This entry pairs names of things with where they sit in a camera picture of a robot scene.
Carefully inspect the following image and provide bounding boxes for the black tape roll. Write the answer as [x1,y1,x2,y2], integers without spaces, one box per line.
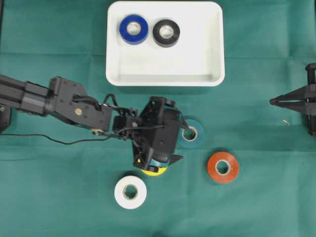
[153,19,180,48]

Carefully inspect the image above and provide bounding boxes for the green table cloth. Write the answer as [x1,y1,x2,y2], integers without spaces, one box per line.
[0,0,316,237]

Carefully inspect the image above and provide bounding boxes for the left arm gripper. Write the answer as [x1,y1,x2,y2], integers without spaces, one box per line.
[132,96,190,172]

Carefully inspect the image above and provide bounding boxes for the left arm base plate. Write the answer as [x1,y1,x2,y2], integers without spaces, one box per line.
[0,105,12,133]

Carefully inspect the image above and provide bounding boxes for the red tape roll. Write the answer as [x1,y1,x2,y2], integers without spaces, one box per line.
[206,152,239,184]

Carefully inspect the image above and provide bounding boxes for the blue tape roll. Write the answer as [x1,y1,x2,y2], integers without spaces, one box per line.
[119,14,149,45]

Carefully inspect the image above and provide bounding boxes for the white plastic case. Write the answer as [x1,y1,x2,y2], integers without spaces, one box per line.
[106,1,225,86]

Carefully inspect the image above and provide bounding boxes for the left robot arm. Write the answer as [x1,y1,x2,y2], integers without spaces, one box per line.
[0,76,189,173]

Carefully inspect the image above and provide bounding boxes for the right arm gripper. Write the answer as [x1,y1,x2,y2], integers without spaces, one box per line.
[269,63,316,137]

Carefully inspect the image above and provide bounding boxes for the white tape roll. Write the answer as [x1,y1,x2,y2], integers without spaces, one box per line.
[114,176,147,209]

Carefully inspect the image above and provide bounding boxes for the yellow tape roll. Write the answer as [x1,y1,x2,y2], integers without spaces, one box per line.
[141,166,168,177]

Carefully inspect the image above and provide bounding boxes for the teal tape roll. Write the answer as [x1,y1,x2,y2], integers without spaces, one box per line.
[177,119,204,149]

